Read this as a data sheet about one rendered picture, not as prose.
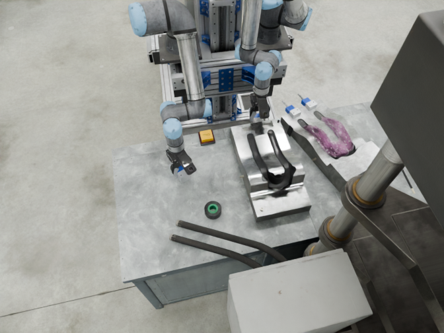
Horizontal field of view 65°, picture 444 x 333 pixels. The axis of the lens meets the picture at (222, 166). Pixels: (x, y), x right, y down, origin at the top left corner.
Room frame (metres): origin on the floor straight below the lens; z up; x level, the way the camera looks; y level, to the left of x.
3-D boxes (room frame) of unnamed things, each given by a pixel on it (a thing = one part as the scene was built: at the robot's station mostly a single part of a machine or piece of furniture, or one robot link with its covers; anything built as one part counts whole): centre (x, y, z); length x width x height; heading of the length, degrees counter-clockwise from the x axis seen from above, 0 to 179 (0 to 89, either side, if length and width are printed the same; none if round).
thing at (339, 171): (1.07, -0.56, 0.86); 0.50 x 0.26 x 0.11; 30
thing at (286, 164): (0.93, -0.23, 0.92); 0.35 x 0.16 x 0.09; 13
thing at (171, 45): (1.57, 0.23, 1.09); 0.15 x 0.15 x 0.10
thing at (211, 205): (0.69, 0.04, 0.82); 0.08 x 0.08 x 0.04
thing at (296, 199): (0.91, -0.23, 0.87); 0.50 x 0.26 x 0.14; 13
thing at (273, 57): (1.32, -0.22, 1.14); 0.11 x 0.11 x 0.08; 63
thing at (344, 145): (1.07, -0.55, 0.90); 0.26 x 0.18 x 0.08; 30
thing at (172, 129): (0.89, 0.20, 1.14); 0.09 x 0.08 x 0.11; 14
